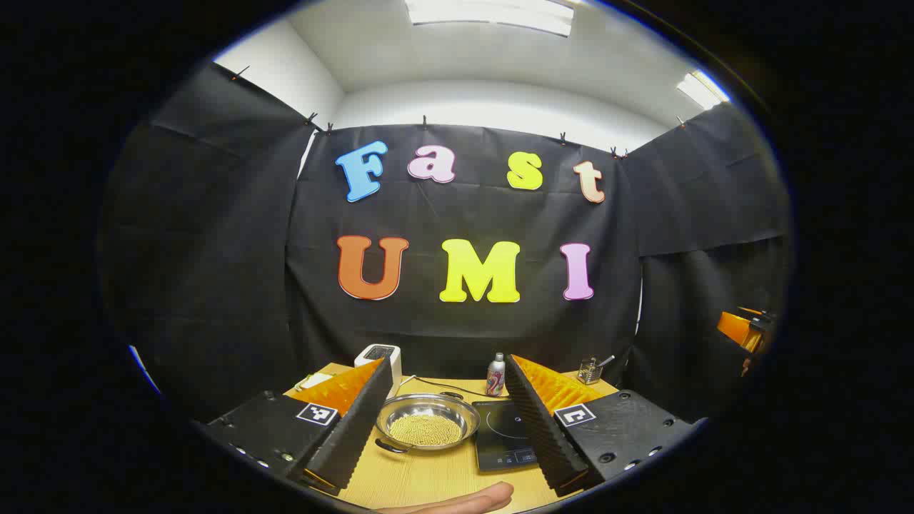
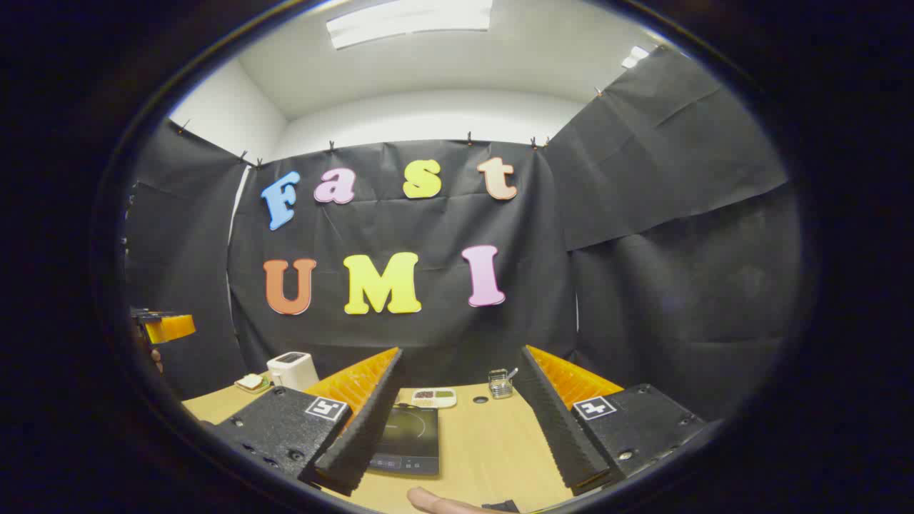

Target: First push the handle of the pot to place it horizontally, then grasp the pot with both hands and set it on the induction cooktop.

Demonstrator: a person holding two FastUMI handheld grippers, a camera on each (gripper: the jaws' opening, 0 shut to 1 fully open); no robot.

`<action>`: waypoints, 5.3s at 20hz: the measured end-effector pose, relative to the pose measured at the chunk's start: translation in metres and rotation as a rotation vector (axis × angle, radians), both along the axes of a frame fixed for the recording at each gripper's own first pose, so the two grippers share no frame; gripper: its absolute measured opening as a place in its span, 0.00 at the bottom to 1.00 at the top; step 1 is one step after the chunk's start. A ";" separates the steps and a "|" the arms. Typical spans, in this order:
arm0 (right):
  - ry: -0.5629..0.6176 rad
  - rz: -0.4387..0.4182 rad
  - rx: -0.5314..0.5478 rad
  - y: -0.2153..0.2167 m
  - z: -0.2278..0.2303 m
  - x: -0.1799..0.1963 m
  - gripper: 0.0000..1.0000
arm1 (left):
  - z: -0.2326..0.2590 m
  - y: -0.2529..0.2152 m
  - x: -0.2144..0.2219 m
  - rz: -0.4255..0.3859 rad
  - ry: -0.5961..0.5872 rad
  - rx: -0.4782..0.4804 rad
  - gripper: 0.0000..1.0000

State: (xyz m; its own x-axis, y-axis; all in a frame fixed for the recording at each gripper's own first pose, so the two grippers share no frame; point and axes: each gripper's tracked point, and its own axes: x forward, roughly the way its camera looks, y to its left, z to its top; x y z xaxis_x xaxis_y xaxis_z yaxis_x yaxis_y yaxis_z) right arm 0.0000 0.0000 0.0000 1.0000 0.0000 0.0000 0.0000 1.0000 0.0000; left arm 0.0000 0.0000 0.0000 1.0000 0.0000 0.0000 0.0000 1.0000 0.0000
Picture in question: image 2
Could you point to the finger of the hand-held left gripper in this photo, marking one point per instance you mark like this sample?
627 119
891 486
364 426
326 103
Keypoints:
170 328

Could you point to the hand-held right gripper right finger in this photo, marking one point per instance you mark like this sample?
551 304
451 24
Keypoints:
557 435

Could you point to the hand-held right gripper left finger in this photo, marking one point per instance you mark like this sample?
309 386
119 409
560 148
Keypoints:
364 435

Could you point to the black induction cooktop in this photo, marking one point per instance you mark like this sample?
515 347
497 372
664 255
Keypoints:
410 435

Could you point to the white divided dish of beans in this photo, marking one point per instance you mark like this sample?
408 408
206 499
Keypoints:
434 397

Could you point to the white toaster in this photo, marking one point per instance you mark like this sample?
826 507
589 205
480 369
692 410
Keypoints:
293 371

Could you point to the sandwich with lettuce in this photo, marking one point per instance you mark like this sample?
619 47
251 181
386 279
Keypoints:
250 381

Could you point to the pale green rectangular plate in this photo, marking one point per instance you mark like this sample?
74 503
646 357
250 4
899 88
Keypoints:
250 390

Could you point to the black backdrop cloth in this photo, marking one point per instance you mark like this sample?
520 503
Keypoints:
443 328

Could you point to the small ceiling light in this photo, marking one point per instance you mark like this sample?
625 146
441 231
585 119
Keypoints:
634 57

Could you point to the long ceiling light panel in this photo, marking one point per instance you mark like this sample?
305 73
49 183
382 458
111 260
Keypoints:
407 20

